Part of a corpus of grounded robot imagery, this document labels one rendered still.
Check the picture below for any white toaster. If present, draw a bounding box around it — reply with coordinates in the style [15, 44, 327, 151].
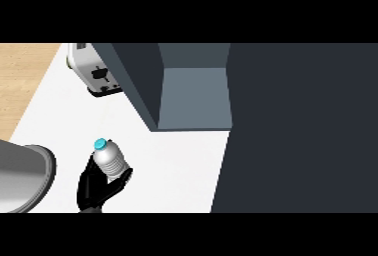
[67, 43, 124, 98]

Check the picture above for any clear water bottle blue cap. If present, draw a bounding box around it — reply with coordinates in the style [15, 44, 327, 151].
[92, 137, 132, 183]

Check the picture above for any dark grey cabinet door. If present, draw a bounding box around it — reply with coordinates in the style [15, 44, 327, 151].
[210, 43, 378, 214]

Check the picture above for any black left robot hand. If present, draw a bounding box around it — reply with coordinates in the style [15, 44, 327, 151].
[76, 151, 135, 214]

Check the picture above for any dark grey cabinet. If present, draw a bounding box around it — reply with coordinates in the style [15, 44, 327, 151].
[92, 43, 234, 132]

